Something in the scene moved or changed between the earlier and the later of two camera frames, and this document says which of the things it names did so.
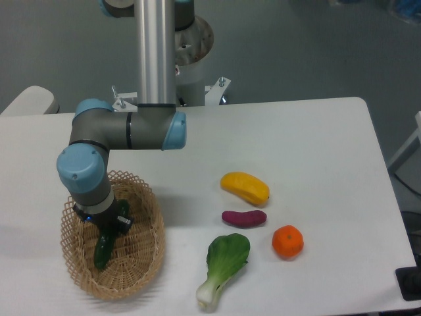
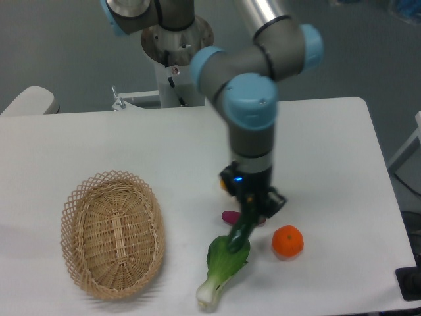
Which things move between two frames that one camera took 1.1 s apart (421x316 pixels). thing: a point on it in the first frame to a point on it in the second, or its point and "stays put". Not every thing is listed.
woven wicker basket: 137,254 stays put
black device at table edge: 408,279 stays put
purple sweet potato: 245,219 stays put
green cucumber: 106,240 to 245,220
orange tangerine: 287,241 stays put
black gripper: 106,219 to 251,189
